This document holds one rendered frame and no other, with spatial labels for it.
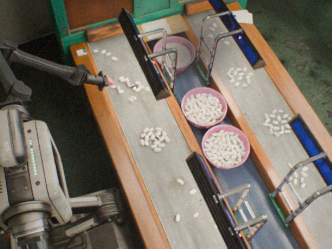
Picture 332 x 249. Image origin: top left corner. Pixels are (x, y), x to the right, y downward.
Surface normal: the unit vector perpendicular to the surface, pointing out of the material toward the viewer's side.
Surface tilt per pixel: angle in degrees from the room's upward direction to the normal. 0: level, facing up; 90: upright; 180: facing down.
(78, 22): 90
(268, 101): 0
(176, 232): 0
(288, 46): 0
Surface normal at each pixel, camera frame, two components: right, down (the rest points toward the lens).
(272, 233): 0.04, -0.50
